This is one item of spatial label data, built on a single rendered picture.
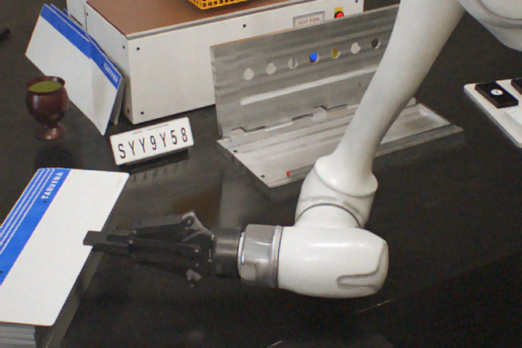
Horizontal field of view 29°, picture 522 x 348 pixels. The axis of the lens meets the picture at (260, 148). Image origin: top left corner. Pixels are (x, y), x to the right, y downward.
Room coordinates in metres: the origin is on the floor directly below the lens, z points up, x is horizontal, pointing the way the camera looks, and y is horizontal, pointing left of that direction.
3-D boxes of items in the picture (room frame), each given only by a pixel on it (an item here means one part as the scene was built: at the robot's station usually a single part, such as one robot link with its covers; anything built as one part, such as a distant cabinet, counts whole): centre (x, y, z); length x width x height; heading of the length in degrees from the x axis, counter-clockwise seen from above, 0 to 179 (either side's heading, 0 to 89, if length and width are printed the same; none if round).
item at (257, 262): (1.23, 0.00, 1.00); 0.09 x 0.06 x 0.09; 171
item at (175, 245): (1.25, 0.14, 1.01); 0.11 x 0.04 x 0.01; 81
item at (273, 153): (1.75, -0.16, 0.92); 0.44 x 0.21 x 0.04; 120
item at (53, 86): (1.79, 0.42, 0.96); 0.09 x 0.09 x 0.11
